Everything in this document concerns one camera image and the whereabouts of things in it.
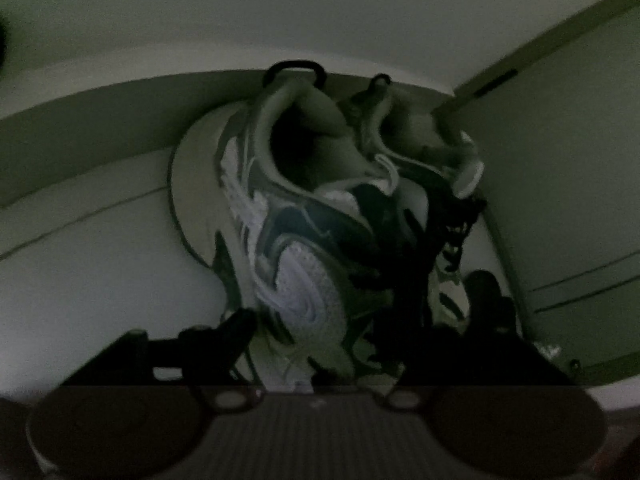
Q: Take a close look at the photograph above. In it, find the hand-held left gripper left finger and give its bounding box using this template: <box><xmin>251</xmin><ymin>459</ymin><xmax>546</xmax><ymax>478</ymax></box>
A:
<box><xmin>65</xmin><ymin>308</ymin><xmax>263</xmax><ymax>411</ymax></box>

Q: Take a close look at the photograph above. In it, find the white cabinet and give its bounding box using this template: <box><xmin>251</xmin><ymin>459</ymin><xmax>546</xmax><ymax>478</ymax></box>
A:
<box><xmin>452</xmin><ymin>0</ymin><xmax>640</xmax><ymax>386</ymax></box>

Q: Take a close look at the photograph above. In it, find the white black chunky sneaker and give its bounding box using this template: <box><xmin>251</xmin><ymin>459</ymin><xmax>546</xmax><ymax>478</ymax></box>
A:
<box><xmin>340</xmin><ymin>74</ymin><xmax>488</xmax><ymax>336</ymax></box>
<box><xmin>167</xmin><ymin>60</ymin><xmax>431</xmax><ymax>392</ymax></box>

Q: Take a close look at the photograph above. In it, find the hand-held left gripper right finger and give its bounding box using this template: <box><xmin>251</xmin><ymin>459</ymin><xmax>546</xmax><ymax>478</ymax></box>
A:
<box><xmin>380</xmin><ymin>271</ymin><xmax>576</xmax><ymax>408</ymax></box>

